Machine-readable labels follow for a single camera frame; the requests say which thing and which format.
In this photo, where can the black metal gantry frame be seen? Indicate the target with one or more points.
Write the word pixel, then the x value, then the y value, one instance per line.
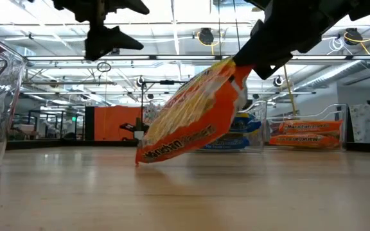
pixel 167 82

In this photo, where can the white patterned cloth panel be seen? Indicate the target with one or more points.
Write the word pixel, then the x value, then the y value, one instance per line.
pixel 368 123

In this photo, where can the orange partition panel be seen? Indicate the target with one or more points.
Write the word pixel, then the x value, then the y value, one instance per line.
pixel 114 123

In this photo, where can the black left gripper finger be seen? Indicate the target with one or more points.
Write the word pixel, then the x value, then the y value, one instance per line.
pixel 127 5
pixel 108 41

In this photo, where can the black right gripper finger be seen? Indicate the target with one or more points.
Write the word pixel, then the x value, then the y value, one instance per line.
pixel 273 65
pixel 262 45

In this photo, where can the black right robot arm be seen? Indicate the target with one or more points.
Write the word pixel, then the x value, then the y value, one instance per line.
pixel 368 6

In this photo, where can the black metal table frame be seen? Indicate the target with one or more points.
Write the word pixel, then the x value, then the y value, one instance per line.
pixel 59 144

